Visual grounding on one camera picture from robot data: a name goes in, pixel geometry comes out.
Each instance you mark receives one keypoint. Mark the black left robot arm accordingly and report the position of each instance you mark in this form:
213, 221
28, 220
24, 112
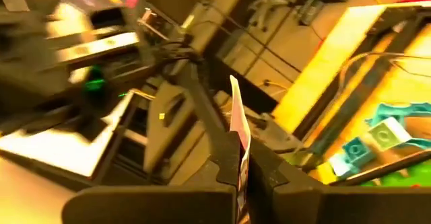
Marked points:
198, 93

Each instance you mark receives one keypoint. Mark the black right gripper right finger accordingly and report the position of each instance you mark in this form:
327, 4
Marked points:
336, 205

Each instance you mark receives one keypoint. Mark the small cyan toy block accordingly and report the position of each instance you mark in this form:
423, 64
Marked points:
358, 151

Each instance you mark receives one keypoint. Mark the clear plastic container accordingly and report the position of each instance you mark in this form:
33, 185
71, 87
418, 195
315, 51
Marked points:
404, 163

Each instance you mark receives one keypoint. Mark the white pink paper card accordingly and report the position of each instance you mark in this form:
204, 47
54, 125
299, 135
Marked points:
239, 116

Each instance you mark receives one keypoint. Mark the small green toy block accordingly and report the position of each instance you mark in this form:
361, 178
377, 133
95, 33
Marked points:
387, 135

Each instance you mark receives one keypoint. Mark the small pale yellow block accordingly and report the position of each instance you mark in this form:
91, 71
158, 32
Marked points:
339, 165

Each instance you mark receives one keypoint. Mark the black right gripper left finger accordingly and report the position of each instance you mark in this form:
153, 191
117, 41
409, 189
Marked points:
151, 205

